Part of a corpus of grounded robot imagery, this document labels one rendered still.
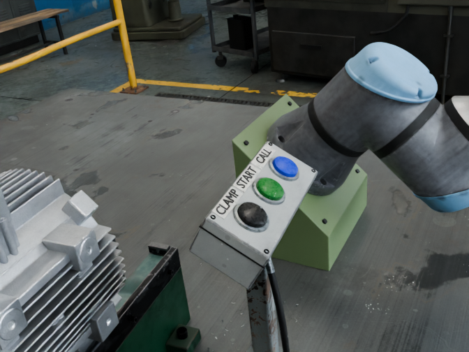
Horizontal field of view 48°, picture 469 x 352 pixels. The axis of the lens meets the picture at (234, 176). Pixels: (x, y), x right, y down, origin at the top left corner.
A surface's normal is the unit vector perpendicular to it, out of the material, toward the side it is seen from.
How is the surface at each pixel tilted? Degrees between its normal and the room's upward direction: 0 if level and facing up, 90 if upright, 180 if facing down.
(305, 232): 90
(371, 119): 90
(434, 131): 59
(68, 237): 0
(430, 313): 0
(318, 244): 90
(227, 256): 90
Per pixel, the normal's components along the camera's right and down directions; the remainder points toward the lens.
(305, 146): -0.46, 0.07
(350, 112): -0.56, 0.36
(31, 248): 0.55, -0.57
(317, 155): -0.18, 0.37
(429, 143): -0.08, 0.07
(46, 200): 0.91, 0.08
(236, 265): -0.39, 0.47
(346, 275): -0.10, -0.87
